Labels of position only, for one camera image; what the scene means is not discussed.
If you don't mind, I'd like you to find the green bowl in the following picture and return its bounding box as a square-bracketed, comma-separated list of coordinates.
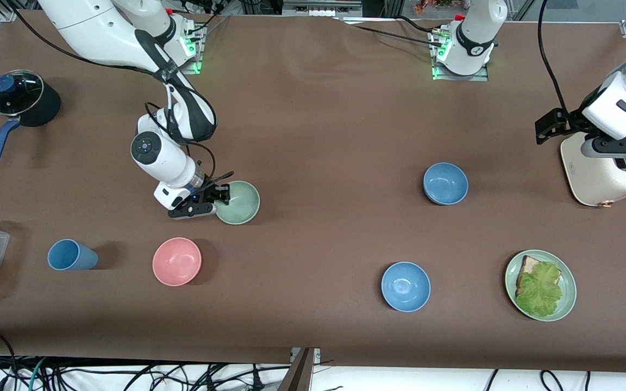
[214, 180, 260, 225]

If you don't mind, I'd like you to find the dark blue bowl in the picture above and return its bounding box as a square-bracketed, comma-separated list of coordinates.
[423, 162, 469, 206]

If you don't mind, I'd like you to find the pink bowl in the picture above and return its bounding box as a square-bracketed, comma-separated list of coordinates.
[152, 237, 203, 287]

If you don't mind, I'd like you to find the light blue bowl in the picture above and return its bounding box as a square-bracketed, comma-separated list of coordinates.
[381, 262, 431, 313]

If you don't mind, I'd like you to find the cream toaster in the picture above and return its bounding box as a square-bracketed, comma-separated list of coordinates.
[560, 133, 626, 207]

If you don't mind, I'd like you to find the blue ribbed cup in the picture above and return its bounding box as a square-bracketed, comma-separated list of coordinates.
[47, 239, 99, 271]

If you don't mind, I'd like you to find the toast slice with lettuce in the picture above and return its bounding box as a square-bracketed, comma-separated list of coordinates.
[516, 255, 562, 297]

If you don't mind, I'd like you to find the green lettuce leaf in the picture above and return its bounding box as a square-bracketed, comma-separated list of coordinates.
[515, 262, 564, 318]

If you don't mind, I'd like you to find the green plate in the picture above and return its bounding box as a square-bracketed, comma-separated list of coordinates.
[505, 250, 578, 322]

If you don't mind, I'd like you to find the glass lid blue knob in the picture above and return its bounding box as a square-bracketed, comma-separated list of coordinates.
[0, 70, 45, 116]

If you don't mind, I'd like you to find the silver metal box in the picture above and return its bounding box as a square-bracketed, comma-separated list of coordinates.
[282, 0, 364, 20]

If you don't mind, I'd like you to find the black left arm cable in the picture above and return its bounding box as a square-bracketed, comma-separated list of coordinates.
[536, 0, 570, 116]

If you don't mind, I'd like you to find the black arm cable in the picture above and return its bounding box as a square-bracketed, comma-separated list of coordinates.
[6, 0, 235, 204]
[536, 0, 570, 116]

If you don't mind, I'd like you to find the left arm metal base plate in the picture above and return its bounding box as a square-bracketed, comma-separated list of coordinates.
[433, 30, 489, 82]

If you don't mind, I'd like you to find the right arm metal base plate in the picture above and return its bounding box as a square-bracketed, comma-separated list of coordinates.
[145, 33, 203, 75]

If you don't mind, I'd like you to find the black pot blue handle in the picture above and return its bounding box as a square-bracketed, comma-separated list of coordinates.
[0, 70, 62, 165]

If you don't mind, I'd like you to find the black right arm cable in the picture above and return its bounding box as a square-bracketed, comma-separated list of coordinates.
[6, 0, 235, 204]

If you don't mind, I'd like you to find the black cable on table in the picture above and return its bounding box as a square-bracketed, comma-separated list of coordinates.
[340, 15, 444, 47]

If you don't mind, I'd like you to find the dark wooden post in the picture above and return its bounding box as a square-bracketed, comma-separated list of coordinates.
[278, 349, 315, 391]

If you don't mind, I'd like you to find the teal floor cable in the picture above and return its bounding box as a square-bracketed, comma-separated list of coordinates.
[27, 357, 48, 391]

